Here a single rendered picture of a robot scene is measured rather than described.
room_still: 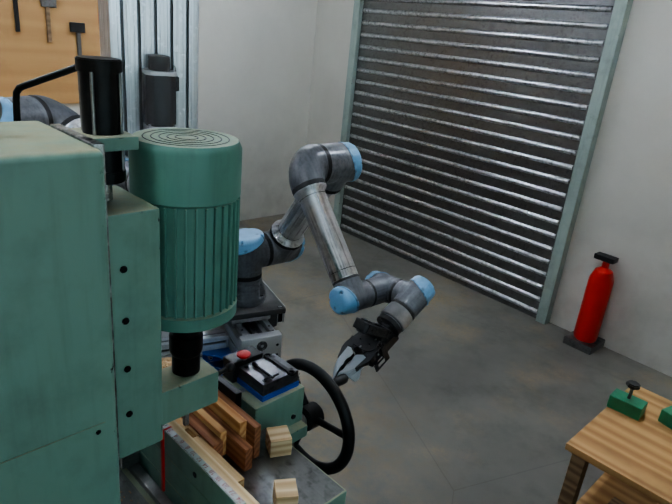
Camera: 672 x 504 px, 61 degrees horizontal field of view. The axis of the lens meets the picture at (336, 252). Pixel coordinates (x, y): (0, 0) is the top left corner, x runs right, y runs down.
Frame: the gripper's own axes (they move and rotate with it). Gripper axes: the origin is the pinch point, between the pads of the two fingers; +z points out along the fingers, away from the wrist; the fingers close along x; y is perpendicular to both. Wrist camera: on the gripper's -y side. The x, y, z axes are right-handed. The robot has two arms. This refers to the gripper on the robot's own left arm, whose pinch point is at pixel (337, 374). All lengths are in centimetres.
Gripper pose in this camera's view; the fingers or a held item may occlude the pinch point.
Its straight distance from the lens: 141.8
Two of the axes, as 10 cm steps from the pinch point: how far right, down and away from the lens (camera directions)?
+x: -7.0, -3.3, 6.3
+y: 2.7, 7.0, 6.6
